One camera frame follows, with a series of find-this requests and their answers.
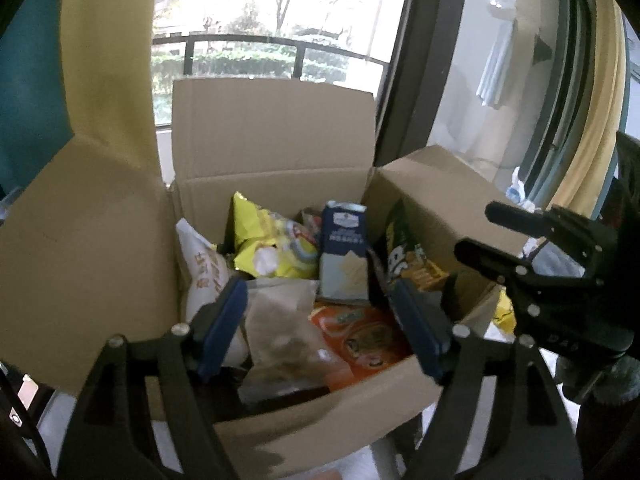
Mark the yellow crumpled snack bag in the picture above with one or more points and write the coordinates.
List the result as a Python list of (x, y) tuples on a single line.
[(250, 220)]

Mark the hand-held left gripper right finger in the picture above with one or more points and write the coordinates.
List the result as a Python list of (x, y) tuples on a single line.
[(420, 330)]

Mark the hanging pale cloth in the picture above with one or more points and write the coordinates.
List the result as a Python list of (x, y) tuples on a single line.
[(500, 70)]

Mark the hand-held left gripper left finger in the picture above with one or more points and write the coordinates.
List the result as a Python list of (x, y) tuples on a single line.
[(225, 320)]

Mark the orange snack packet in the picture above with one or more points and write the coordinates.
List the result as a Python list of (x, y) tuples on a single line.
[(360, 340)]

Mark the yellow curtain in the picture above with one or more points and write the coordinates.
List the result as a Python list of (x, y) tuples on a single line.
[(110, 60), (600, 110)]

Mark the brown cardboard box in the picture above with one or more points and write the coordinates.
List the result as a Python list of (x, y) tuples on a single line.
[(270, 130)]

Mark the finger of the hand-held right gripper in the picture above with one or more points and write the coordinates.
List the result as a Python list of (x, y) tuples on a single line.
[(505, 265), (550, 225)]

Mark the white plastic bag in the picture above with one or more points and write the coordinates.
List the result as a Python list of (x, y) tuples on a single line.
[(517, 190)]

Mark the dark window post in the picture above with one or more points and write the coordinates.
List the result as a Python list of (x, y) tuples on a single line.
[(420, 60)]

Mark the black tablet with clock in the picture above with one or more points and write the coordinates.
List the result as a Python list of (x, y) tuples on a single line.
[(25, 405)]

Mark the black balcony railing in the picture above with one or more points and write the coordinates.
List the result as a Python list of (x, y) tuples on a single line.
[(300, 57)]

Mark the teal curtain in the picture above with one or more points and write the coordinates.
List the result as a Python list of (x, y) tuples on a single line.
[(30, 85)]

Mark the dark green snack bag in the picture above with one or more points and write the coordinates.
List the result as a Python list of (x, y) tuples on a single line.
[(405, 260)]

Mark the dark blue cracker box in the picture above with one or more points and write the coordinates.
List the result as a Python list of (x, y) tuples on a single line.
[(342, 240)]

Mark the white snack bag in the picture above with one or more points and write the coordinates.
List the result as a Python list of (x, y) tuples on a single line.
[(205, 270)]

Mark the clear plastic snack packet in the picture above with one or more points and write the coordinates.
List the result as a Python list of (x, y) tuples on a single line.
[(280, 320)]

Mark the black wall fixture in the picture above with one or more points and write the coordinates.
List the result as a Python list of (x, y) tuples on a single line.
[(542, 50)]

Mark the dark sliding door frame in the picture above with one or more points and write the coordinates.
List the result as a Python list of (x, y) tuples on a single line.
[(565, 85)]

